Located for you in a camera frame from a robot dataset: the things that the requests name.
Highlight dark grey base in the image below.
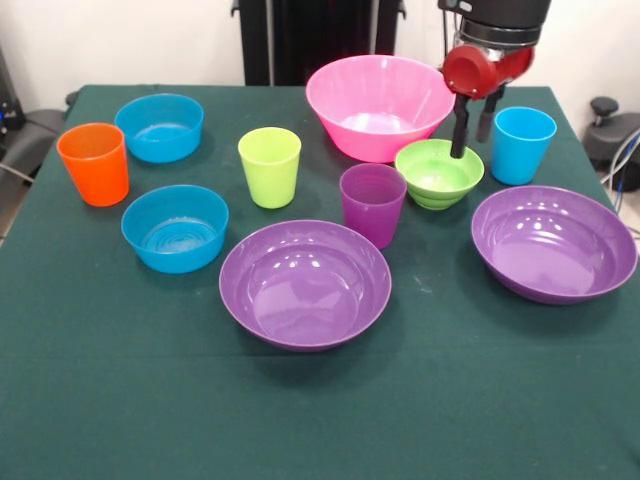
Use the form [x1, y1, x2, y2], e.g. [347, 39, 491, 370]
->
[583, 112, 640, 174]

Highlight purple cup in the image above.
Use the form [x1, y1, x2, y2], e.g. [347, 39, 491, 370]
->
[339, 162, 408, 251]

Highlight blue cup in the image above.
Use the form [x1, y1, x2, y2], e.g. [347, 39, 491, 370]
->
[490, 106, 558, 187]

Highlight black wall cable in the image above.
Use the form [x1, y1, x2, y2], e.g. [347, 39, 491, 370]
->
[438, 9, 464, 74]

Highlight blue bowl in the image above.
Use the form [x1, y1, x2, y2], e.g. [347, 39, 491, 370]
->
[120, 184, 230, 275]
[114, 93, 205, 164]

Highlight dark green tablecloth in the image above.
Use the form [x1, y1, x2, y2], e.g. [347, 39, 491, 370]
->
[0, 83, 640, 480]

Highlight black knob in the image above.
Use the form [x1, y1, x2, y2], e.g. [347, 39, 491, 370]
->
[588, 96, 622, 132]

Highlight large pink bowl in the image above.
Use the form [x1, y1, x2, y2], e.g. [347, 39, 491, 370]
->
[305, 54, 457, 165]

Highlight grey chair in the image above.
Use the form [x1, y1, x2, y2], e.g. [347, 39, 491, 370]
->
[0, 107, 67, 182]

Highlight black equipment box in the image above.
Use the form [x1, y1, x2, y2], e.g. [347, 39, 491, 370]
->
[0, 44, 26, 151]

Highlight green ribbed bowl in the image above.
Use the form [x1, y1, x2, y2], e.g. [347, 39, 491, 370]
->
[394, 138, 485, 211]

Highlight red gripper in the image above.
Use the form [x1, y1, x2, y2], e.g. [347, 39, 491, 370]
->
[442, 43, 537, 160]

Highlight orange cup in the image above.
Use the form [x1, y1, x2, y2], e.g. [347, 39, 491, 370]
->
[55, 122, 131, 208]

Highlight blue and grey cables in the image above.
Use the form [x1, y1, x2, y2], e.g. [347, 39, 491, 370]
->
[599, 127, 640, 236]

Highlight lime green cup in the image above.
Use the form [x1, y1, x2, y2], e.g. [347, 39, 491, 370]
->
[237, 126, 303, 210]

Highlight purple bowl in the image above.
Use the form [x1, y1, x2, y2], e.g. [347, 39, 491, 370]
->
[470, 185, 639, 306]
[218, 219, 393, 354]

